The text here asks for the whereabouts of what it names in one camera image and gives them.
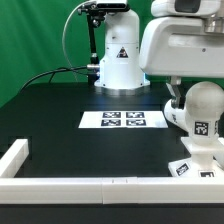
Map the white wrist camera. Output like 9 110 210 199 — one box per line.
151 0 224 18

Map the white lamp bulb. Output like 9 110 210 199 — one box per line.
185 81 224 145

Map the white front fence bar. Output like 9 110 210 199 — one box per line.
0 177 224 204

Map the white left fence bar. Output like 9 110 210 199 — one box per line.
0 139 29 178

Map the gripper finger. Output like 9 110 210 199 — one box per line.
166 76 185 109

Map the grey thin cable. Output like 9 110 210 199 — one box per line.
61 0 94 83

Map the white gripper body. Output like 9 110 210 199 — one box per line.
139 17 224 78

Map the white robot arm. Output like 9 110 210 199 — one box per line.
97 0 224 108

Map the white fence bar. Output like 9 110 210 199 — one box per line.
0 139 29 178
0 177 224 204

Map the black cable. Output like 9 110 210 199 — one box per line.
20 65 90 92

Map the white marker sheet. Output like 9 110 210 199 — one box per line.
79 111 168 129

